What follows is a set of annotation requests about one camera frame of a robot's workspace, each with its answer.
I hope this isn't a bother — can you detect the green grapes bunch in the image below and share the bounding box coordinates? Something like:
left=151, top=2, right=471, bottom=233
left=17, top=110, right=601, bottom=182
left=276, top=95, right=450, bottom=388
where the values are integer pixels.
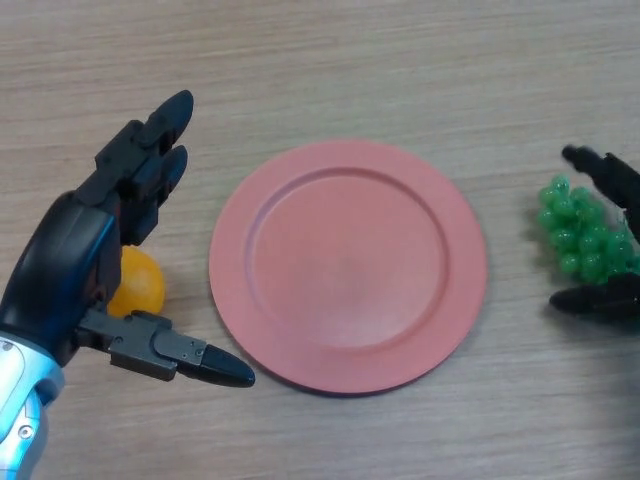
left=536, top=174, right=640, bottom=285

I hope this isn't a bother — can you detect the pink round plate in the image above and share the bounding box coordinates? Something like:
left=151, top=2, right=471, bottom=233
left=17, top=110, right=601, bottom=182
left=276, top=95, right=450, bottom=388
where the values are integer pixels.
left=208, top=139, right=489, bottom=399

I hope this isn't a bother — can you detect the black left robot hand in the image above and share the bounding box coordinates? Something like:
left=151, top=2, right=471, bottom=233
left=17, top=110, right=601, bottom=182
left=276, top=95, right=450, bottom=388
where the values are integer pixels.
left=0, top=89, right=257, bottom=389

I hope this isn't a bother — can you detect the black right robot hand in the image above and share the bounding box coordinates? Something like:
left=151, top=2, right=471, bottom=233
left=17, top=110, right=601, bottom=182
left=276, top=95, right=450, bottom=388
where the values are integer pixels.
left=548, top=144, right=640, bottom=326

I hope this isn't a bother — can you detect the yellow orange pear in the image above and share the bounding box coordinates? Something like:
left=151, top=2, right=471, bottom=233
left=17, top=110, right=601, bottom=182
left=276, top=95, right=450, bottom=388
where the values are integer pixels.
left=107, top=244, right=166, bottom=317

